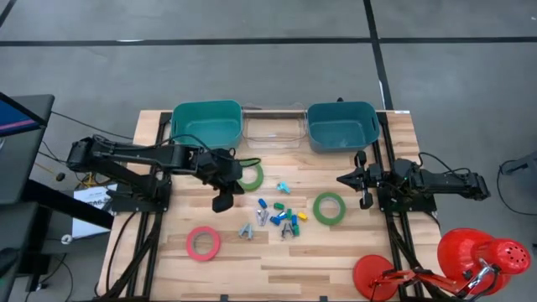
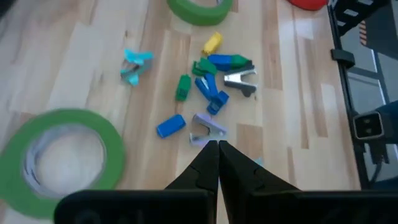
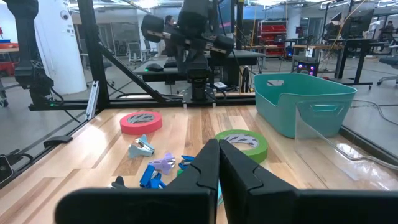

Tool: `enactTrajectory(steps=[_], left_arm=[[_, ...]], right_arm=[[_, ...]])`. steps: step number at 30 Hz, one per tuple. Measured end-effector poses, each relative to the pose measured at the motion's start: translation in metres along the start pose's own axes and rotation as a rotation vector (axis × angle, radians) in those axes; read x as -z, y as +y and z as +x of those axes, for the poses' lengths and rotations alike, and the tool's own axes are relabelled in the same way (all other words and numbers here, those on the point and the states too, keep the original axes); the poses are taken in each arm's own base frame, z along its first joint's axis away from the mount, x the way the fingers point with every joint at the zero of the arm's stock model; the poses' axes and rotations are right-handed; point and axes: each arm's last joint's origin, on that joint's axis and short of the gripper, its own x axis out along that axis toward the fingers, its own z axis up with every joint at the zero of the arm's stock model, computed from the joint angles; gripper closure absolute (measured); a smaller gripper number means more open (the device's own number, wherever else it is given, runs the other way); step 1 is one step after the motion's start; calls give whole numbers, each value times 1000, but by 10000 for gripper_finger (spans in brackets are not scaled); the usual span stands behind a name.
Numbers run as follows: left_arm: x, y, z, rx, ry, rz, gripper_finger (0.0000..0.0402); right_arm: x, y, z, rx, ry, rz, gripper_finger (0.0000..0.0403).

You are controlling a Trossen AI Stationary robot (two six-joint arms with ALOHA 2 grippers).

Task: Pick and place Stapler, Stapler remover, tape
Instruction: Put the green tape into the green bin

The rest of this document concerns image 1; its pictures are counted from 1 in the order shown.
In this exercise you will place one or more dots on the monitor on left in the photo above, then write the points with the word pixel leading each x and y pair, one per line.
pixel 25 168

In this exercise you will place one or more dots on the small white round object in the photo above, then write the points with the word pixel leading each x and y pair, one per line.
pixel 66 239

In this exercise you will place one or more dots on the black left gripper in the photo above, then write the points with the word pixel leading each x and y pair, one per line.
pixel 214 168

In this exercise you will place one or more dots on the red tape roll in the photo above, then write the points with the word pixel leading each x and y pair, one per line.
pixel 203 257

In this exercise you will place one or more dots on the lavender staple remover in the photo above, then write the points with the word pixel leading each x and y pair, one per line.
pixel 263 215

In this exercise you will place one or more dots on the black table clamp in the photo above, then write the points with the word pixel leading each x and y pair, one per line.
pixel 224 298
pixel 323 299

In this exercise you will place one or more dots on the red desk lamp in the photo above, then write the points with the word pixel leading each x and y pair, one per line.
pixel 465 251

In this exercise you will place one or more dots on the dark teal plastic bin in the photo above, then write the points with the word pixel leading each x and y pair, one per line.
pixel 342 130

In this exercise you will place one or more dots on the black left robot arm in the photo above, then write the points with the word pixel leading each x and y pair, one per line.
pixel 126 153

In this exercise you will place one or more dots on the yellow mini stapler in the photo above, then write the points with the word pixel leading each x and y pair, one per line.
pixel 302 216

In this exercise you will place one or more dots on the green tape roll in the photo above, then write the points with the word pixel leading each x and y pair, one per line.
pixel 329 221
pixel 261 181

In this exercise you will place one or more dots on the cyan staple remover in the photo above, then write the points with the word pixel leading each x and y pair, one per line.
pixel 284 188

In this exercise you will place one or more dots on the black office desk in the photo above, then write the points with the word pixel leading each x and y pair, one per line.
pixel 17 235

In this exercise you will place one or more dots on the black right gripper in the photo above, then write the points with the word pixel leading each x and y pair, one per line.
pixel 371 174

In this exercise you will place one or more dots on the dark grey floor stand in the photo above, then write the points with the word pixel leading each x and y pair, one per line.
pixel 522 163

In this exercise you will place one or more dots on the grey staple remover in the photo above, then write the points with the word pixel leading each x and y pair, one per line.
pixel 246 230

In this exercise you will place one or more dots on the green mini stapler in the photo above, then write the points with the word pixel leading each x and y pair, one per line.
pixel 296 230
pixel 289 213
pixel 279 206

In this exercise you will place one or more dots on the clear plastic bin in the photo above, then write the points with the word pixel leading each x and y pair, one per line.
pixel 272 138

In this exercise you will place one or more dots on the white sticker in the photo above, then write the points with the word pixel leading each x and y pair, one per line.
pixel 402 111

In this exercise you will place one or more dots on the light teal plastic bin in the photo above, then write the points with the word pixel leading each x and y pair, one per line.
pixel 205 126

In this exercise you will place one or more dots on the computer monitor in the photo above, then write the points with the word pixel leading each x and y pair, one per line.
pixel 17 117

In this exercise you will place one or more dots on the white printed sheet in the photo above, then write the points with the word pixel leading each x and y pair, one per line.
pixel 94 218

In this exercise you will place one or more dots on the black desk beam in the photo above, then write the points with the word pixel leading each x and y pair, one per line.
pixel 67 203

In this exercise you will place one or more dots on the small black knob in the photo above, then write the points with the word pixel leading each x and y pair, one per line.
pixel 60 176

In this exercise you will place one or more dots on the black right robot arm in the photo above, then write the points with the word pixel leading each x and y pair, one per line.
pixel 444 180

